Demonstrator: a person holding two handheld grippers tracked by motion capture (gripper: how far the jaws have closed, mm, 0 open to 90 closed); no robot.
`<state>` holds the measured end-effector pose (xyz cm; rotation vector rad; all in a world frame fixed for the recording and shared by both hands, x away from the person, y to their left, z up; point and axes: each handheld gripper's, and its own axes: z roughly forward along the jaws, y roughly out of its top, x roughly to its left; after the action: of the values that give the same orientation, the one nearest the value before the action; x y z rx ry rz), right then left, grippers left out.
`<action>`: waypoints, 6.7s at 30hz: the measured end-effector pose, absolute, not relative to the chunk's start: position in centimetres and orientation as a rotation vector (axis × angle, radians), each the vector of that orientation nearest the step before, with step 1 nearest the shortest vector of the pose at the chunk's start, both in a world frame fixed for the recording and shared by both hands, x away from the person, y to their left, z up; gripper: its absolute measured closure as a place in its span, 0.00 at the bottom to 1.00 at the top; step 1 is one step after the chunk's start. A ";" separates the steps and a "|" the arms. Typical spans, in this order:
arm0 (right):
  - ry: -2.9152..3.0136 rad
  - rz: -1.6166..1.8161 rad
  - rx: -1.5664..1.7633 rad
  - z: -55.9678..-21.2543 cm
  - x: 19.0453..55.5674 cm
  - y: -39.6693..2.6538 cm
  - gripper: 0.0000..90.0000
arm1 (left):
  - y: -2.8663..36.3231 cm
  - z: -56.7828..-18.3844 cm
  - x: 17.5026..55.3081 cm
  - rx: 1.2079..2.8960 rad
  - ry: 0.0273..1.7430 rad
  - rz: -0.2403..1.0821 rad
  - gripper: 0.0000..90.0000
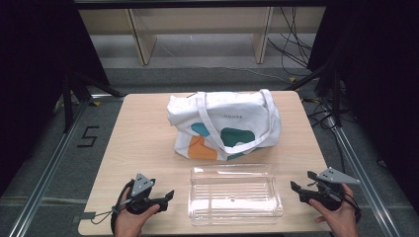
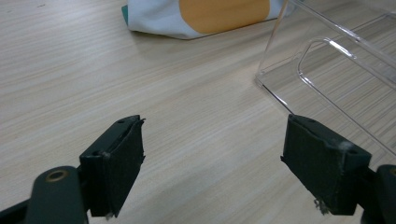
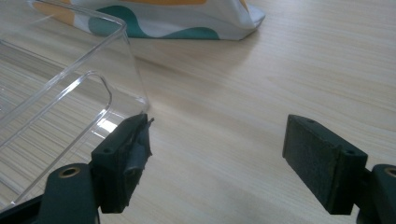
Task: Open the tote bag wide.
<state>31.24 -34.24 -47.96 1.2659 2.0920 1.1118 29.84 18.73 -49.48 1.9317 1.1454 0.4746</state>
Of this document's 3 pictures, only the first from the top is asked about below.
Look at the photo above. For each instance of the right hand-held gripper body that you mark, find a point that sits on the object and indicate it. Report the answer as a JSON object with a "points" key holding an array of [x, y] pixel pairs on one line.
{"points": [[332, 176]]}

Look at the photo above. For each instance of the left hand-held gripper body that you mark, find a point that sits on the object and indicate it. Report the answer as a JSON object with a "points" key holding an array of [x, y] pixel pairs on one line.
{"points": [[141, 184]]}

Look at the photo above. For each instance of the clear plastic container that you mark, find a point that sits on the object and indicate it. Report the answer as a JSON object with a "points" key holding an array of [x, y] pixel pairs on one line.
{"points": [[234, 194]]}

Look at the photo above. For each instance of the white tote bag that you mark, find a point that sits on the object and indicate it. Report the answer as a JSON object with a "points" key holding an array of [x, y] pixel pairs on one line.
{"points": [[227, 108]]}

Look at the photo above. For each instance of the person's left hand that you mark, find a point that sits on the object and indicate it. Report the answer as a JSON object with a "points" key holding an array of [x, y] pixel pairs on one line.
{"points": [[128, 223]]}

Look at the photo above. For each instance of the person's right hand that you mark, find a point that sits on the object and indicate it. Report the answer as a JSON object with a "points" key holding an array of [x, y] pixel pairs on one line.
{"points": [[342, 220]]}

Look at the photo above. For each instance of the grey tape piece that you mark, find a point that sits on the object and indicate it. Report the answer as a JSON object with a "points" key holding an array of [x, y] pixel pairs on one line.
{"points": [[86, 216]]}

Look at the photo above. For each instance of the black tape numeral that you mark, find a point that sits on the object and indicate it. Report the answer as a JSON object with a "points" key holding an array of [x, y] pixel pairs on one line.
{"points": [[88, 136]]}

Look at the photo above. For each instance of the black tripod stand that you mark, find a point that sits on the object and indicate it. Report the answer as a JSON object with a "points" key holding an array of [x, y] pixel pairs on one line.
{"points": [[335, 95], [68, 105]]}

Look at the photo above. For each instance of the black curtain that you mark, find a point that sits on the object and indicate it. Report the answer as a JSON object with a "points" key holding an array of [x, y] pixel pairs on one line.
{"points": [[36, 65], [378, 82]]}

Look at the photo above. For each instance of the light wooden desk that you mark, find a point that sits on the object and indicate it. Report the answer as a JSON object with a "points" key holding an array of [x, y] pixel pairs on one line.
{"points": [[141, 36]]}

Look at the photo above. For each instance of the aluminium floor rail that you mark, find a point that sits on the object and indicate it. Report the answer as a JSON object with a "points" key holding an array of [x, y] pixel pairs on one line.
{"points": [[362, 181], [49, 171]]}

